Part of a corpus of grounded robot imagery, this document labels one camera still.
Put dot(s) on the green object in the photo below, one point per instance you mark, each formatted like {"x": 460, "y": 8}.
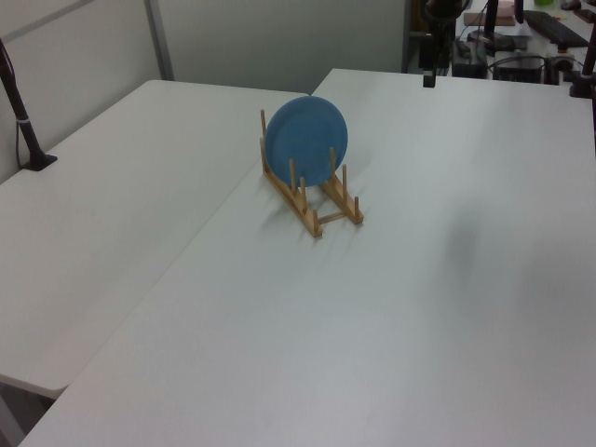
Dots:
{"x": 545, "y": 2}

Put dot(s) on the black computer keyboard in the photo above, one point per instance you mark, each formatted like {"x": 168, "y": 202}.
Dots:
{"x": 556, "y": 28}

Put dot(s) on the wooden plate rack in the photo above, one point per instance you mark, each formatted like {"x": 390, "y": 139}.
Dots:
{"x": 308, "y": 217}

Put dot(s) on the black camera stand pole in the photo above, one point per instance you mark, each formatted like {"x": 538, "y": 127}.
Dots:
{"x": 21, "y": 116}

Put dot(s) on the black computer box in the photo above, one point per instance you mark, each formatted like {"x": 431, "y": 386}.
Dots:
{"x": 519, "y": 68}

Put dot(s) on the blue round plate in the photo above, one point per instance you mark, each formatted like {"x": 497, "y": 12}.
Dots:
{"x": 302, "y": 135}

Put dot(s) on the black power box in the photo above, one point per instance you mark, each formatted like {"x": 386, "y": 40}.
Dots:
{"x": 469, "y": 60}

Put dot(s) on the black pole with table clamp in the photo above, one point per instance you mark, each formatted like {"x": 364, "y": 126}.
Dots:
{"x": 587, "y": 56}

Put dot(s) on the pink flat box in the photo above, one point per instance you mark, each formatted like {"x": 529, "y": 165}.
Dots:
{"x": 471, "y": 18}

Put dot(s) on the black monitor stand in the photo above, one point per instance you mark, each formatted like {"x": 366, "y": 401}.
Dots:
{"x": 491, "y": 23}

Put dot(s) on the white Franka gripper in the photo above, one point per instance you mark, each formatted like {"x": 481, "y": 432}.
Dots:
{"x": 440, "y": 46}

